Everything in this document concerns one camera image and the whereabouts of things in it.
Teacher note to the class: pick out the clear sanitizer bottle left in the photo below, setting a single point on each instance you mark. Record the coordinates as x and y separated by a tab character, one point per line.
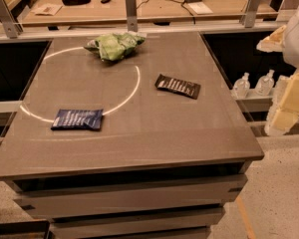
241	87

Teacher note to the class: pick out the clear sanitizer bottle right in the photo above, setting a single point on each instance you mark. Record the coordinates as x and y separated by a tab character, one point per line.
265	84

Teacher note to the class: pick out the grey metal bracket middle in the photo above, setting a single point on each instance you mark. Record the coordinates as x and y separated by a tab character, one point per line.
132	18

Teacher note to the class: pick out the black object on desk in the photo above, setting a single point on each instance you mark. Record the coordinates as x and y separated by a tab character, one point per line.
75	2

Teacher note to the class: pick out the grey metal bracket right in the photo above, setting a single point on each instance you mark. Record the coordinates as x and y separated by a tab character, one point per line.
249	13

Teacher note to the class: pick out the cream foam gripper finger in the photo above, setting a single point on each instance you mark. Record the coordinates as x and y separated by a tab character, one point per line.
284	112
273	42

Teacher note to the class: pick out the clear sanitizer bottle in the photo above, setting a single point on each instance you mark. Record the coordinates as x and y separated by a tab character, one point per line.
241	87
265	84

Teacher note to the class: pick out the paper sheet on desk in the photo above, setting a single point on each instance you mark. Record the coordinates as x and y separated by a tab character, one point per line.
48	10

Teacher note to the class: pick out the dark blue snack packet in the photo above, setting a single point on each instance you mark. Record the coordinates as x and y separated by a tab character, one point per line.
78	119

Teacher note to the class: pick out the white paper booklet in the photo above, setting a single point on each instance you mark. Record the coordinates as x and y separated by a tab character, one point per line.
200	8

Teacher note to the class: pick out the grey drawer cabinet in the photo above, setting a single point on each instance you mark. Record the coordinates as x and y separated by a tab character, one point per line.
165	203

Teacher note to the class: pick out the green jalapeno chip bag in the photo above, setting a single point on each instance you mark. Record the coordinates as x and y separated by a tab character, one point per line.
114	47

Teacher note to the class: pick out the small black remote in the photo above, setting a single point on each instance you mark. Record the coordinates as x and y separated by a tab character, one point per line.
105	1

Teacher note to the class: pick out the grey metal bracket left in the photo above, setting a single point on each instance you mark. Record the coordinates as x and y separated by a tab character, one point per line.
10	25

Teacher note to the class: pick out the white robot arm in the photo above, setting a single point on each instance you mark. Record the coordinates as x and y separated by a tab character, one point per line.
290	50

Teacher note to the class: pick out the grey metal bracket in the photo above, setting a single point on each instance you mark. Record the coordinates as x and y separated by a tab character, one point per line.
10	25
132	18
249	13

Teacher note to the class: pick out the brown rxbar chocolate wrapper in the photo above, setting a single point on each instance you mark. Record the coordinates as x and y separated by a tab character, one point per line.
177	86

